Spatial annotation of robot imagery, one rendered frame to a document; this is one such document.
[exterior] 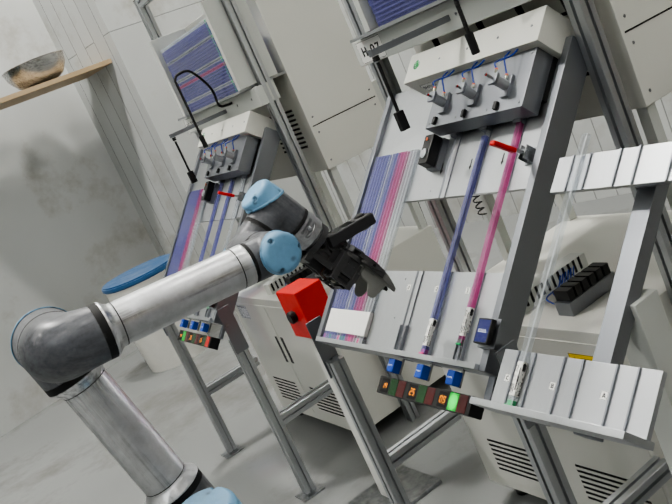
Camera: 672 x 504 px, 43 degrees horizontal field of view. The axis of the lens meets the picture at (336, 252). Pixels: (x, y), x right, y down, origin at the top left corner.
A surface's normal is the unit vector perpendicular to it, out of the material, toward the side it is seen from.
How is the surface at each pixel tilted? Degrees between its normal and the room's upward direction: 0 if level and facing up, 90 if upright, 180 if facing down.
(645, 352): 90
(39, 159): 90
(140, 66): 90
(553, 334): 90
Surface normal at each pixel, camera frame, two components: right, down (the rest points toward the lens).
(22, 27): 0.65, -0.11
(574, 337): -0.78, 0.45
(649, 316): 0.48, -0.01
